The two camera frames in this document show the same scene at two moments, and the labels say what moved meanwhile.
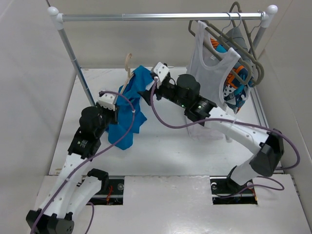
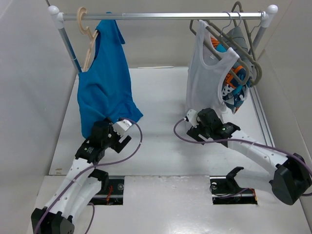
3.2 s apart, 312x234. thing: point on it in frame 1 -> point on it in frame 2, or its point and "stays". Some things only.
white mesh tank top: (209, 62) stays
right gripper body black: (168, 90) -> (204, 131)
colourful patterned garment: (236, 82) stays
